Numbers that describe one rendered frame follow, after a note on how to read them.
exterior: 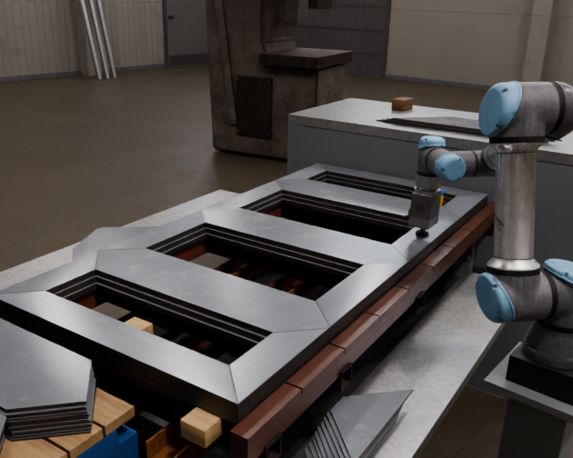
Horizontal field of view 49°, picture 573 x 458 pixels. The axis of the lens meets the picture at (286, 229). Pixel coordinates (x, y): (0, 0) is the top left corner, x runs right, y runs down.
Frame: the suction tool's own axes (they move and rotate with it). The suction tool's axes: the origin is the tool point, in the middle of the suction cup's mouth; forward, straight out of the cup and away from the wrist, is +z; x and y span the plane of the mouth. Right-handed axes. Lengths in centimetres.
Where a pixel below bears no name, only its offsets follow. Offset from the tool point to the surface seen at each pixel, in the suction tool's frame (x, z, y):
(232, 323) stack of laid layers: -15, 0, 76
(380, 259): -2.2, -1.2, 25.3
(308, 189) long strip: -53, -1, -19
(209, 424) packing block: 1, 4, 103
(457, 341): 21.7, 17.1, 24.5
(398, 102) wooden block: -53, -24, -100
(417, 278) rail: 8.2, 2.5, 23.4
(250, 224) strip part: -47, -1, 25
